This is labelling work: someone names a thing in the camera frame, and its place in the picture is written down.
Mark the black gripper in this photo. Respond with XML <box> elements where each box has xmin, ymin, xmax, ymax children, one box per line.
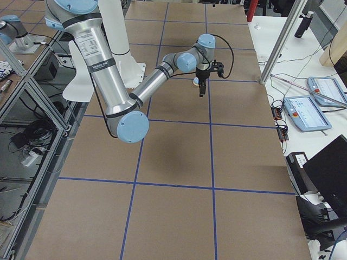
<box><xmin>195</xmin><ymin>68</ymin><xmax>210</xmax><ymax>98</ymax></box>

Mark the blue call bell wooden base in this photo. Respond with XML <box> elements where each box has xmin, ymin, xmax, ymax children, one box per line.
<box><xmin>193</xmin><ymin>77</ymin><xmax>199</xmax><ymax>86</ymax></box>

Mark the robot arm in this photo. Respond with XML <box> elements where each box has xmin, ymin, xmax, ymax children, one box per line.
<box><xmin>45</xmin><ymin>1</ymin><xmax>216</xmax><ymax>144</ymax></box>
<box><xmin>1</xmin><ymin>15</ymin><xmax>46</xmax><ymax>55</ymax></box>

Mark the small electronics board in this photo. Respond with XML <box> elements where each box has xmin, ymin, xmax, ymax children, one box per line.
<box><xmin>271</xmin><ymin>106</ymin><xmax>283</xmax><ymax>121</ymax></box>

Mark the near teach pendant tablet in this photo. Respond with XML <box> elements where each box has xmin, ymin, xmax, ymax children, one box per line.
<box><xmin>283</xmin><ymin>95</ymin><xmax>332</xmax><ymax>132</ymax></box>

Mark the teach pendant tablet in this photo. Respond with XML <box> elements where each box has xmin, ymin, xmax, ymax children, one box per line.
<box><xmin>283</xmin><ymin>95</ymin><xmax>332</xmax><ymax>132</ymax></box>
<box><xmin>307</xmin><ymin>77</ymin><xmax>346</xmax><ymax>107</ymax></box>

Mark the white chair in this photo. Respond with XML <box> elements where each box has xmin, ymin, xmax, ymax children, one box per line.
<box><xmin>63</xmin><ymin>41</ymin><xmax>94</xmax><ymax>102</ymax></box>

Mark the far teach pendant tablet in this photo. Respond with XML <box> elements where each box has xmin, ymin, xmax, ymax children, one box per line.
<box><xmin>307</xmin><ymin>77</ymin><xmax>346</xmax><ymax>107</ymax></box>

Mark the wooden board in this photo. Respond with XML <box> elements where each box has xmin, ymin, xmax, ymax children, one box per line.
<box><xmin>319</xmin><ymin>22</ymin><xmax>346</xmax><ymax>67</ymax></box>

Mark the black box white label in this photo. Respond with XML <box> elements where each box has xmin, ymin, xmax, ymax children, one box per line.
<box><xmin>285</xmin><ymin>152</ymin><xmax>316</xmax><ymax>195</ymax></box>

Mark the black laptop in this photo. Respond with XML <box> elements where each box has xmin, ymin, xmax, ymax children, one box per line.
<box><xmin>303</xmin><ymin>134</ymin><xmax>346</xmax><ymax>218</ymax></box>

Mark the white power strip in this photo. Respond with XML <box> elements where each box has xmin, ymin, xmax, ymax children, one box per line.
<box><xmin>21</xmin><ymin>151</ymin><xmax>38</xmax><ymax>167</ymax></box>

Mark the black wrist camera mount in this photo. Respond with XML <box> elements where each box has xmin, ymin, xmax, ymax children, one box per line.
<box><xmin>210</xmin><ymin>60</ymin><xmax>224</xmax><ymax>78</ymax></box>

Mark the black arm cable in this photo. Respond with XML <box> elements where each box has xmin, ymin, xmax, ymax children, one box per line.
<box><xmin>211</xmin><ymin>34</ymin><xmax>234</xmax><ymax>80</ymax></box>

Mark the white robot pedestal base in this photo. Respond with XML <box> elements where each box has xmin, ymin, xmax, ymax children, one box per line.
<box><xmin>98</xmin><ymin>0</ymin><xmax>146</xmax><ymax>89</ymax></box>

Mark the red cylinder post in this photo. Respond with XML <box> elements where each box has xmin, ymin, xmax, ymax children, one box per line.
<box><xmin>247</xmin><ymin>0</ymin><xmax>259</xmax><ymax>22</ymax></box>

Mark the aluminium profile post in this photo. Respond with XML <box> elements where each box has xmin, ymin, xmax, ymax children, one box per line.
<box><xmin>259</xmin><ymin>0</ymin><xmax>307</xmax><ymax>85</ymax></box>

